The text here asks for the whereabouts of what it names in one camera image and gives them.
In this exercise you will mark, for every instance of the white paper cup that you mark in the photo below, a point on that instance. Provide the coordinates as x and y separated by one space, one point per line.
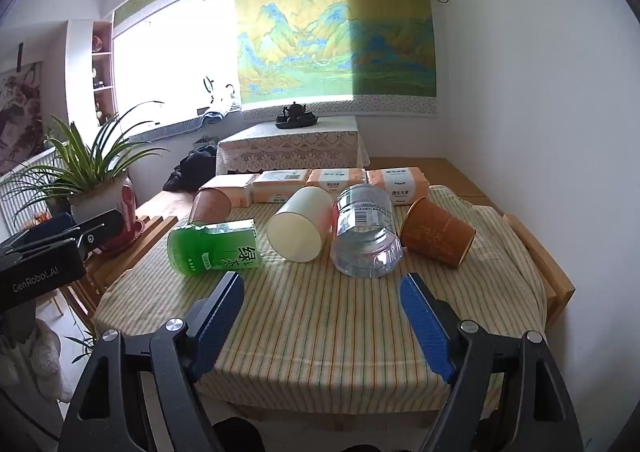
300 224

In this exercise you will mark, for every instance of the wooden slatted stand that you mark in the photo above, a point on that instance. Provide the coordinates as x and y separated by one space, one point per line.
150 232

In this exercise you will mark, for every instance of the ink painting wall hanging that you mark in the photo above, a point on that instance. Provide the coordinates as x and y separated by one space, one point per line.
20 116

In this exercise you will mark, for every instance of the striped tablecloth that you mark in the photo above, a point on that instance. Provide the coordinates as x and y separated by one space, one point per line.
320 327

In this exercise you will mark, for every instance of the wooden table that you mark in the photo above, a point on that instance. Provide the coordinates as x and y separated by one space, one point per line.
545 272

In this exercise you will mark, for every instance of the black bag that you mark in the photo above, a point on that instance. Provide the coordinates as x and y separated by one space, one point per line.
192 169

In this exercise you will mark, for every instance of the dark teapot set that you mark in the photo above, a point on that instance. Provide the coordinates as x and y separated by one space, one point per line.
296 115

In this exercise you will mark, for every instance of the green tea bottle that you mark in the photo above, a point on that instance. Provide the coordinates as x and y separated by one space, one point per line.
210 247

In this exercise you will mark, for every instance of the clear plastic water bottle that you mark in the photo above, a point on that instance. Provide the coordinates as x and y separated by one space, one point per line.
367 237

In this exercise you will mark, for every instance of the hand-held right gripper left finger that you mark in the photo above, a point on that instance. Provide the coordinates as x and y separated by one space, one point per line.
220 322

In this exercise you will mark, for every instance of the lace covered low table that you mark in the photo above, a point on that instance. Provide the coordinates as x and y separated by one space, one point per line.
290 146

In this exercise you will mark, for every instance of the potted spider plant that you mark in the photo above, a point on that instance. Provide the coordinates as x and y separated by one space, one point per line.
100 197

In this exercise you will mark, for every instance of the white radiator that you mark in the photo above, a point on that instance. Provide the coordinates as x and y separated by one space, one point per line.
30 171

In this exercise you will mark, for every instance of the person's left forearm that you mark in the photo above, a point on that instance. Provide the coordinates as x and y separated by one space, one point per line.
35 362

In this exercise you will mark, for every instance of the brown patterned paper cup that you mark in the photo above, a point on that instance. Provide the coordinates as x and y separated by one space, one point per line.
210 204
437 234

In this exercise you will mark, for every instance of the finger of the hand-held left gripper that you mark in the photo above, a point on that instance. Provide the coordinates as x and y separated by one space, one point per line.
52 223
102 228

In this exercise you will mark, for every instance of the white wall shelf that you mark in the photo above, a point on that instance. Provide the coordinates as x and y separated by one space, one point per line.
80 71

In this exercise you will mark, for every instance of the landscape painting curtain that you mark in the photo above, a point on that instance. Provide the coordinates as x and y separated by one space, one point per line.
330 21

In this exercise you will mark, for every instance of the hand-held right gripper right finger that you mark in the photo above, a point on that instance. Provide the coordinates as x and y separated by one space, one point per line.
425 327

